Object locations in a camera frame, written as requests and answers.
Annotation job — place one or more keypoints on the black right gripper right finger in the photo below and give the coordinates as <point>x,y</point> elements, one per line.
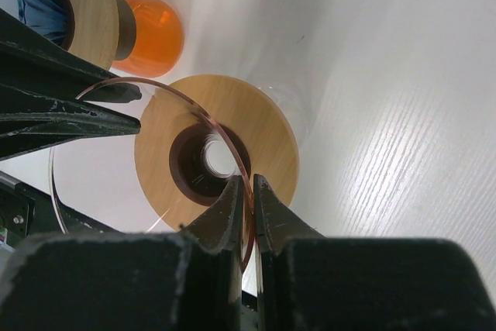
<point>308,281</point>

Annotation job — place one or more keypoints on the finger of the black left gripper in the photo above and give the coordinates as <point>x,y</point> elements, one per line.
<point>50,97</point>

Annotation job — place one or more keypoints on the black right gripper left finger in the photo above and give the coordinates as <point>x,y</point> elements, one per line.
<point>188,280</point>

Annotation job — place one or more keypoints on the blue glass dripper cone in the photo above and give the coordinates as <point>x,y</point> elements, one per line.
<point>53,19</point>

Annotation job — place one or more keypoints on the pink glass dripper cone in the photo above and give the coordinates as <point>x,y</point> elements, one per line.
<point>160,179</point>

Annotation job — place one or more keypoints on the orange glass flask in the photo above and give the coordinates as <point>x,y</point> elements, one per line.
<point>151,38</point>

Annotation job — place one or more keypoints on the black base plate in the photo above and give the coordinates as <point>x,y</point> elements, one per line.
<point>26,210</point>

